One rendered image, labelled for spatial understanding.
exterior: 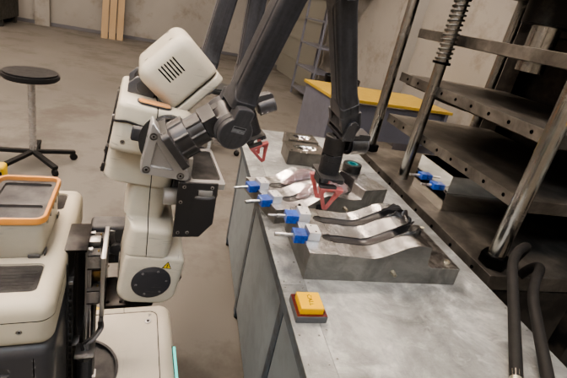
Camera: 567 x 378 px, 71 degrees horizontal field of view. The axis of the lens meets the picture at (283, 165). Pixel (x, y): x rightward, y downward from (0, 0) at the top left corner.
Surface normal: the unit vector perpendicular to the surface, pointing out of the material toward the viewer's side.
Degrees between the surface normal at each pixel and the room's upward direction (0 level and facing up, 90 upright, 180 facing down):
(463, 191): 90
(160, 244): 90
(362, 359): 0
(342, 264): 90
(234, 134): 103
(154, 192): 90
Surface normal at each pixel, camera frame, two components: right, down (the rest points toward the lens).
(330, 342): 0.20, -0.91
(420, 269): 0.19, 0.40
